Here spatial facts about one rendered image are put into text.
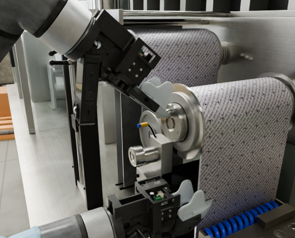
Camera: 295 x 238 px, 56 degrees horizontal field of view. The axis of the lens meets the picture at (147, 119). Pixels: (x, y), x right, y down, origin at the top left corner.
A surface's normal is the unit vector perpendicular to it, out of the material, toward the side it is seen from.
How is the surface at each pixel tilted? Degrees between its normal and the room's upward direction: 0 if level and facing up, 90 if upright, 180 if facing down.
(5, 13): 113
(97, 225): 30
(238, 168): 90
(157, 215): 90
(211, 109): 56
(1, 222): 0
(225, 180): 90
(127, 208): 90
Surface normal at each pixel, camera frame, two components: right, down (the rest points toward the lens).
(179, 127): -0.89, 0.16
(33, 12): 0.22, 0.59
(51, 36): -0.09, 0.80
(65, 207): 0.00, -0.94
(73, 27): 0.49, 0.26
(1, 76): 0.18, 0.34
